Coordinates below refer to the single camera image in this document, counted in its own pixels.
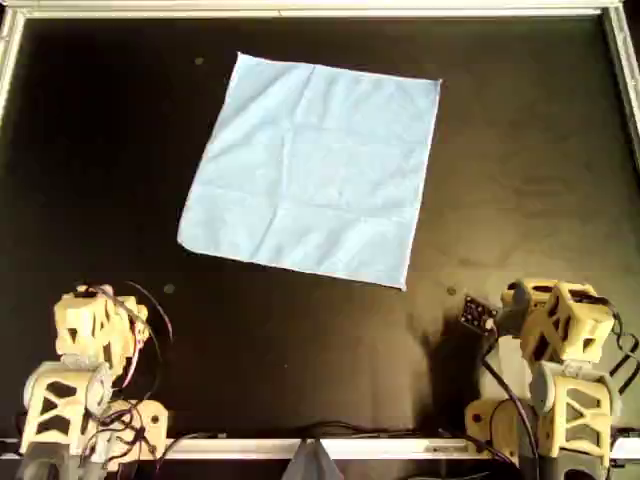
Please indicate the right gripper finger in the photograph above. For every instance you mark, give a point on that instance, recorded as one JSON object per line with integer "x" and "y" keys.
{"x": 510, "y": 300}
{"x": 523, "y": 295}

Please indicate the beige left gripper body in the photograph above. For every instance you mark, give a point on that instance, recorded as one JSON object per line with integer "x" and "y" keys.
{"x": 80, "y": 325}

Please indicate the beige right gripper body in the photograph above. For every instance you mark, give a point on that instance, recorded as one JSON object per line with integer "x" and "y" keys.
{"x": 542, "y": 302}

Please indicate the light blue microfibre cloth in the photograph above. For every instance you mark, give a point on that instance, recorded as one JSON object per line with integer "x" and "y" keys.
{"x": 310, "y": 175}

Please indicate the beige right robot arm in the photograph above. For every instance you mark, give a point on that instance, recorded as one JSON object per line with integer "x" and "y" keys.
{"x": 487, "y": 430}

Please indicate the beige left robot arm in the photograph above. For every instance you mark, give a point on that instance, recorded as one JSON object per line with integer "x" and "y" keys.
{"x": 152, "y": 425}

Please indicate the grey right camera bracket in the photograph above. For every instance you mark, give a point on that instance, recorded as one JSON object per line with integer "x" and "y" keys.
{"x": 510, "y": 322}

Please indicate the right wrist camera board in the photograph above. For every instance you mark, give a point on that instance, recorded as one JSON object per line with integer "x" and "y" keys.
{"x": 475, "y": 312}

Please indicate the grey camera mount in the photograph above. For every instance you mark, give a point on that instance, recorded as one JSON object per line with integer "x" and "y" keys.
{"x": 312, "y": 462}

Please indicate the aluminium table frame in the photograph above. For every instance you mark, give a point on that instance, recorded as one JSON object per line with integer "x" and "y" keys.
{"x": 320, "y": 9}

